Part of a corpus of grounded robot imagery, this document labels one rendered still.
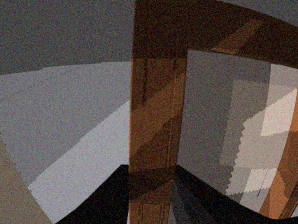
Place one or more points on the brown wooden picture frame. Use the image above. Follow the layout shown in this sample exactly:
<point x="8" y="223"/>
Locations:
<point x="214" y="89"/>

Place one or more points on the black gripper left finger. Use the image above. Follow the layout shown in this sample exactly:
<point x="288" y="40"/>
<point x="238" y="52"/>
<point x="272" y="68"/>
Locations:
<point x="108" y="204"/>

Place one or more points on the grey wall panel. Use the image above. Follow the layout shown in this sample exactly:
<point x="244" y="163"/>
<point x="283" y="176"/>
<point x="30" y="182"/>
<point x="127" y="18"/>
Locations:
<point x="65" y="70"/>

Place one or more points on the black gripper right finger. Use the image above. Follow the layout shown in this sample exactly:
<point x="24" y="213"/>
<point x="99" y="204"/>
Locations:
<point x="195" y="202"/>

